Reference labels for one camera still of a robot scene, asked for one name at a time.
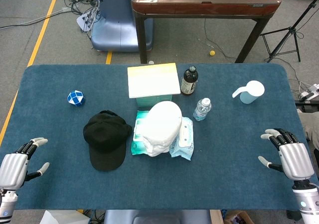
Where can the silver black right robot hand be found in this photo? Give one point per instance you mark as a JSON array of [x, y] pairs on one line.
[[295, 159]]

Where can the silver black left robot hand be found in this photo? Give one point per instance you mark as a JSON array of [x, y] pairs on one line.
[[12, 168]]

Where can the black baseball cap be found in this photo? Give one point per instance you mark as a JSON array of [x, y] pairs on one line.
[[107, 139]]

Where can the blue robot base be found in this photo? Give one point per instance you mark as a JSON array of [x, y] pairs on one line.
[[114, 27]]

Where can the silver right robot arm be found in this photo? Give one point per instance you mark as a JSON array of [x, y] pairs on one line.
[[307, 201]]

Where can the white foam mannequin head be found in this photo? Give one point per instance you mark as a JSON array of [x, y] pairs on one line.
[[164, 124]]

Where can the white power strip with plugs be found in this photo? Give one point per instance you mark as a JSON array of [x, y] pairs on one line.
[[309, 92]]

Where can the white paper sheet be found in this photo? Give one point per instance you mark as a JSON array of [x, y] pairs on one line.
[[62, 217]]

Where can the blue table mat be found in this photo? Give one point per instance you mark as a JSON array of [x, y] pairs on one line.
[[224, 146]]

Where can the open cardboard box with items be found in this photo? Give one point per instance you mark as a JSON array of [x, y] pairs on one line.
[[236, 217]]

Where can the blue white snake cube toy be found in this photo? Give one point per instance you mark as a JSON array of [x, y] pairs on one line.
[[76, 98]]

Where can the light wooden plank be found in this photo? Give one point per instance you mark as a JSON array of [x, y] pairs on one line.
[[215, 217]]

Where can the clear water bottle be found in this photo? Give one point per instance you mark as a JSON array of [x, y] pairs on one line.
[[202, 110]]

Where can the light blue wet wipes pack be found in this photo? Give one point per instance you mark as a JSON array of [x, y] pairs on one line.
[[184, 144]]

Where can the black tripod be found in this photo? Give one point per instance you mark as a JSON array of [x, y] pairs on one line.
[[290, 32]]

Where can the green wet wipes pack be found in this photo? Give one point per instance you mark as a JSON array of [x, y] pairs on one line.
[[138, 134]]

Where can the dark tea bottle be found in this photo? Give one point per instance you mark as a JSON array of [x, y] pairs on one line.
[[189, 83]]

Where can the small yellow ball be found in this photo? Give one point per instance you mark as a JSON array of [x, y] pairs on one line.
[[212, 53]]

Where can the blue grey seat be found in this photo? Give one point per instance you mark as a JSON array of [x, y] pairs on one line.
[[154, 217]]

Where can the green box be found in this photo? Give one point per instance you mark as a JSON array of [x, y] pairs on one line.
[[149, 101]]

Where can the white power strip board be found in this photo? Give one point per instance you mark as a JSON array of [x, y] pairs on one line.
[[83, 21]]

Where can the brown wooden mahjong table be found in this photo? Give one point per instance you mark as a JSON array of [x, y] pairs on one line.
[[204, 8]]

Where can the black metal frame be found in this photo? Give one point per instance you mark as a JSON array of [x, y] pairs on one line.
[[306, 107]]

